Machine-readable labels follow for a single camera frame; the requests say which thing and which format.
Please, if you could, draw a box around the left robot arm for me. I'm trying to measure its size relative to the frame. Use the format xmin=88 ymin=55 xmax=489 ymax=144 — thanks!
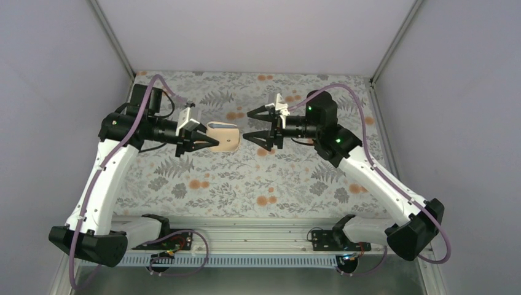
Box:
xmin=49 ymin=84 xmax=219 ymax=267

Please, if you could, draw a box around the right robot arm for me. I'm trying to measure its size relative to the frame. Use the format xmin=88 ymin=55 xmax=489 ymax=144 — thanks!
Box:
xmin=243 ymin=90 xmax=444 ymax=261

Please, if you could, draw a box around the floral patterned table mat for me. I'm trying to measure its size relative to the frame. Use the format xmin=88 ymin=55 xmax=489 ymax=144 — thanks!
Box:
xmin=114 ymin=71 xmax=388 ymax=218

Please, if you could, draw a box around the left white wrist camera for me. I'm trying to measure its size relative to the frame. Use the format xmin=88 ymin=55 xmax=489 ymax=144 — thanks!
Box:
xmin=176 ymin=103 xmax=201 ymax=136

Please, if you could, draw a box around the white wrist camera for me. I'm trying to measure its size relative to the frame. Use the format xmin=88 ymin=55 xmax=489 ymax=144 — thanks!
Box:
xmin=265 ymin=93 xmax=290 ymax=116
xmin=176 ymin=103 xmax=201 ymax=136

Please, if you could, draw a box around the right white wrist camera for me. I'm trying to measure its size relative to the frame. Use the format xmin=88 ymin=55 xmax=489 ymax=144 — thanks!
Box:
xmin=265 ymin=93 xmax=290 ymax=116

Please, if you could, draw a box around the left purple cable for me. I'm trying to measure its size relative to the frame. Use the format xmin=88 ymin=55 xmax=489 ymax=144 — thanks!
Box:
xmin=68 ymin=74 xmax=209 ymax=290

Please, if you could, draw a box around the purple cable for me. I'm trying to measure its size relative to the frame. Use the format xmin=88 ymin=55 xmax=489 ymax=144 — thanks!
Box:
xmin=286 ymin=83 xmax=452 ymax=278
xmin=68 ymin=74 xmax=209 ymax=290

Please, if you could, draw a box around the aluminium mounting rail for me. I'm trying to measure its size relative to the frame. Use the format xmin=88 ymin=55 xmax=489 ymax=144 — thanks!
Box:
xmin=67 ymin=224 xmax=433 ymax=255

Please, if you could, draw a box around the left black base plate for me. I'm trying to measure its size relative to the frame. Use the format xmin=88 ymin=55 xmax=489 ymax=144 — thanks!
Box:
xmin=132 ymin=232 xmax=193 ymax=251

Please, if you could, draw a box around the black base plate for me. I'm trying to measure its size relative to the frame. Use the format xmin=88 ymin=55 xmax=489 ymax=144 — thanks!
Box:
xmin=132 ymin=232 xmax=193 ymax=251
xmin=308 ymin=229 xmax=372 ymax=252

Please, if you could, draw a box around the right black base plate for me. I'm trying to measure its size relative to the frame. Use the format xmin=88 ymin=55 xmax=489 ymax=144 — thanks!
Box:
xmin=308 ymin=229 xmax=372 ymax=252

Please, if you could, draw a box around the grey slotted cable duct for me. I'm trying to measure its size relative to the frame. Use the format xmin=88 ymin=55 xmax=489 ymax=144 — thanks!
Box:
xmin=79 ymin=254 xmax=347 ymax=269

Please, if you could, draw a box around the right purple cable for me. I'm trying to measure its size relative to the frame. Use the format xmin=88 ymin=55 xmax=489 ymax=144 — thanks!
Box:
xmin=286 ymin=83 xmax=452 ymax=278

